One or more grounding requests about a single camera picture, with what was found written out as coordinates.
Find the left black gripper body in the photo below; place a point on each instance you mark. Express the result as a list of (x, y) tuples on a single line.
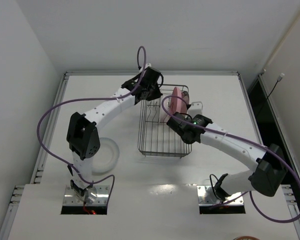
[(148, 92)]

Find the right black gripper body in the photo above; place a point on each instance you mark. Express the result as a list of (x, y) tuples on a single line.
[(178, 124)]

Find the pink plastic plate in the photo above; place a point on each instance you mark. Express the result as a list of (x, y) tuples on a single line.
[(172, 102)]

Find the wire dish rack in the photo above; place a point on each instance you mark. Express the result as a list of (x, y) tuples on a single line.
[(155, 138)]

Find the blue rimmed white plate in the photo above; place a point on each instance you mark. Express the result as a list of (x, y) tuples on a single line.
[(186, 101)]

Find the clear glass plate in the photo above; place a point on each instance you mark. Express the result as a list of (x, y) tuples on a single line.
[(106, 158)]

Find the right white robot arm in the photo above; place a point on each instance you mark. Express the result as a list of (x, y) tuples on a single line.
[(266, 169)]

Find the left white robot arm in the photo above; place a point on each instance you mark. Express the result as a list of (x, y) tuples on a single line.
[(83, 130)]

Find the brown round object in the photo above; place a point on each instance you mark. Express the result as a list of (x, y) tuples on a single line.
[(246, 237)]

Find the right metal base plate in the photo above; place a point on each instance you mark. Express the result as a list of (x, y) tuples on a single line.
[(206, 198)]

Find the metal base plate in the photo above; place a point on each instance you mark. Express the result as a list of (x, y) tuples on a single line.
[(97, 196), (206, 198)]

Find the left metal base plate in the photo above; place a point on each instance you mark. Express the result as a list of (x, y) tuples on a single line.
[(97, 196)]

